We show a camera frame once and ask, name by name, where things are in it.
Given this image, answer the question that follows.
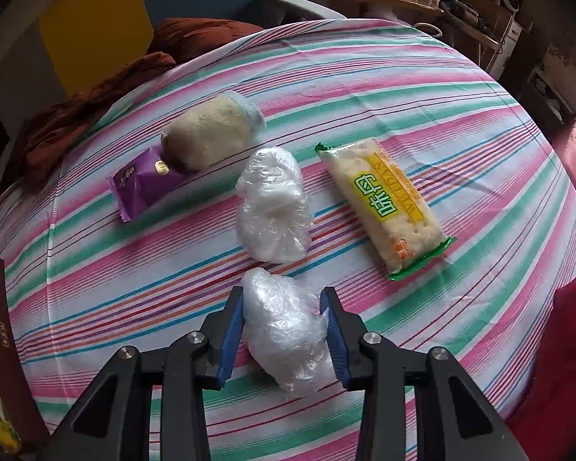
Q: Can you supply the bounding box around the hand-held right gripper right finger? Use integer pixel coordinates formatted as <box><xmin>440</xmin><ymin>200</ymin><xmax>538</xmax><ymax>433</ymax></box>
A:
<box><xmin>319</xmin><ymin>287</ymin><xmax>529</xmax><ymax>461</ymax></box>

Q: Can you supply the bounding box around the purple snack packet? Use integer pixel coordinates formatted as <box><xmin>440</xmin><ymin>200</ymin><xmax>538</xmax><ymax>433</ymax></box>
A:
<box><xmin>108</xmin><ymin>146</ymin><xmax>193</xmax><ymax>222</ymax></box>

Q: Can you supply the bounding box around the gold tin box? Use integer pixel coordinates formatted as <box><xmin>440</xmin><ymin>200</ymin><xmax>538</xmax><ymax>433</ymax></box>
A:
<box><xmin>0</xmin><ymin>250</ymin><xmax>51</xmax><ymax>457</ymax></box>

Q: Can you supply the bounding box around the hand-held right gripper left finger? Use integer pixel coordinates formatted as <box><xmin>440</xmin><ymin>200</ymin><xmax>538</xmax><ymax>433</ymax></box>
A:
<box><xmin>53</xmin><ymin>285</ymin><xmax>245</xmax><ymax>461</ymax></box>

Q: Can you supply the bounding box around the cardboard box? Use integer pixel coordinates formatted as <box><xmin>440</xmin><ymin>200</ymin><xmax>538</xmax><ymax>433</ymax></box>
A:
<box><xmin>461</xmin><ymin>0</ymin><xmax>521</xmax><ymax>34</ymax></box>

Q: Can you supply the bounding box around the white bed side rail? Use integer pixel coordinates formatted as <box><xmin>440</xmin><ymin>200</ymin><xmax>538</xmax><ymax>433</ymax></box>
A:
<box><xmin>259</xmin><ymin>0</ymin><xmax>346</xmax><ymax>22</ymax></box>

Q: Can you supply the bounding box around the brown blanket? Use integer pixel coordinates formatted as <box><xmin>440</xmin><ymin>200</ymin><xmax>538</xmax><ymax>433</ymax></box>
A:
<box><xmin>22</xmin><ymin>18</ymin><xmax>265</xmax><ymax>174</ymax></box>

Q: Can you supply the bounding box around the yellow-label cracker packet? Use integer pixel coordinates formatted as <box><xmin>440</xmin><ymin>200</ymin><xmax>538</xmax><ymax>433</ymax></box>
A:
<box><xmin>315</xmin><ymin>137</ymin><xmax>457</xmax><ymax>281</ymax></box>

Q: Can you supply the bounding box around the clear plastic bag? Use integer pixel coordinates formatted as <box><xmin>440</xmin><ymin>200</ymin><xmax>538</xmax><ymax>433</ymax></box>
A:
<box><xmin>242</xmin><ymin>268</ymin><xmax>339</xmax><ymax>398</ymax></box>
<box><xmin>235</xmin><ymin>146</ymin><xmax>314</xmax><ymax>264</ymax></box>

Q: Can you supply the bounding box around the grey yellow blue headboard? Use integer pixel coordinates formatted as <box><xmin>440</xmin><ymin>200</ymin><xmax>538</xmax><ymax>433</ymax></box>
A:
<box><xmin>0</xmin><ymin>0</ymin><xmax>270</xmax><ymax>106</ymax></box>

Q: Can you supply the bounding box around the red cloth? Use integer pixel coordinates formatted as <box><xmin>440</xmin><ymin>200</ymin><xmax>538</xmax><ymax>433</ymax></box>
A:
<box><xmin>518</xmin><ymin>269</ymin><xmax>576</xmax><ymax>438</ymax></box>

